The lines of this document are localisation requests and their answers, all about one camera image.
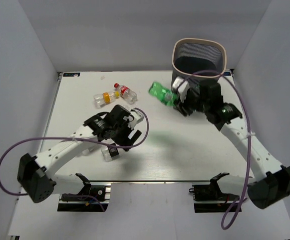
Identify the yellow label clear bottle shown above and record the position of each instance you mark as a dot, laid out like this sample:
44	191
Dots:
105	98

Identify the blue sticker right corner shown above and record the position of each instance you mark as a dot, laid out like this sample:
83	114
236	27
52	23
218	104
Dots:
227	73

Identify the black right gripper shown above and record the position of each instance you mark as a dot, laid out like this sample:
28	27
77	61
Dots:
182	109

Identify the red label cola bottle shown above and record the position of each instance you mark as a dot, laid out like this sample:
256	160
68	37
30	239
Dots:
126	93

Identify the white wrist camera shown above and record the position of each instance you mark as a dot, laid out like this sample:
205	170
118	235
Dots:
135	117
180	87

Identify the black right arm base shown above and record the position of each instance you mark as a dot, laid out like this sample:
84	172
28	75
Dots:
215	195

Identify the grey mesh waste bin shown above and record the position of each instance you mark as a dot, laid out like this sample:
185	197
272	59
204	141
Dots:
197	59

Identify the black label clear bottle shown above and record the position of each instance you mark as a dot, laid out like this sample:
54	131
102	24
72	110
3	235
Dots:
110	154

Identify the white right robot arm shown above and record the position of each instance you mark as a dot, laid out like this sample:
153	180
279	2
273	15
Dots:
271	180

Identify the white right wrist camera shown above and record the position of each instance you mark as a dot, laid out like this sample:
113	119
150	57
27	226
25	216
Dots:
180	87

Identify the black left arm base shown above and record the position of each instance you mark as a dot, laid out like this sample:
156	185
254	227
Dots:
93	199

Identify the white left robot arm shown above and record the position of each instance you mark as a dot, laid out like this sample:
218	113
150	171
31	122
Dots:
38	174

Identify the white blue label bottle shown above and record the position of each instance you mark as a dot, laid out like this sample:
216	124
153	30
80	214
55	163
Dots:
87	152

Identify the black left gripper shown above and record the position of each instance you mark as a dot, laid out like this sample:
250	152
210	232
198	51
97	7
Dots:
124	141

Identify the green bottle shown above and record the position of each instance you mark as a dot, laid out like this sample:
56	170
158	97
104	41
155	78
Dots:
163	94

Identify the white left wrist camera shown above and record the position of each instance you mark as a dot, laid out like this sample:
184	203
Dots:
135	117

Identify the blue sticker corner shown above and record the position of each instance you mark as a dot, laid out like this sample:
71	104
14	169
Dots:
71	74
227	73

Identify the blue sticker left corner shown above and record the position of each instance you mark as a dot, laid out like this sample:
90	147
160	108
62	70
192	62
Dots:
71	74

